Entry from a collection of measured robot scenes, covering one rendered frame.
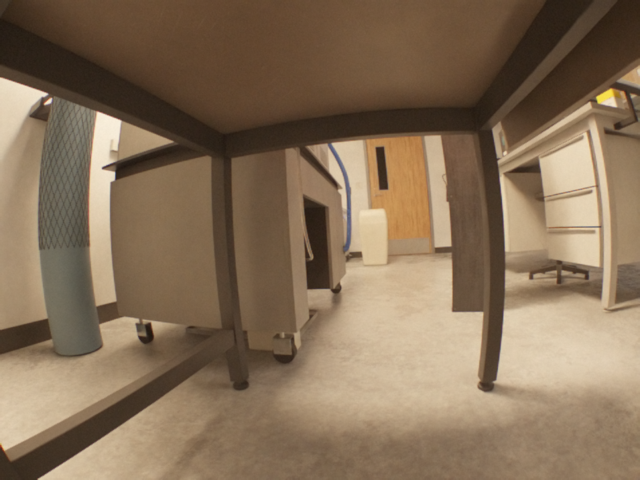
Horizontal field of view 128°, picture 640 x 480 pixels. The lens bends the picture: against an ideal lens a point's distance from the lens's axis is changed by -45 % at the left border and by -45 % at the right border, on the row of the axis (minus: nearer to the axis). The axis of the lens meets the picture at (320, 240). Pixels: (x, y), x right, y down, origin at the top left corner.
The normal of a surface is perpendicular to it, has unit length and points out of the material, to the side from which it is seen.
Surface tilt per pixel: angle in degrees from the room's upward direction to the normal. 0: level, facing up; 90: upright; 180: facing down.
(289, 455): 0
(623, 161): 90
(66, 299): 90
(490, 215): 90
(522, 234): 90
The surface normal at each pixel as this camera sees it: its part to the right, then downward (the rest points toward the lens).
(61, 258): 0.66, -0.03
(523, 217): -0.20, 0.03
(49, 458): 0.98, -0.06
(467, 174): -0.48, 0.04
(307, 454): -0.06, -1.00
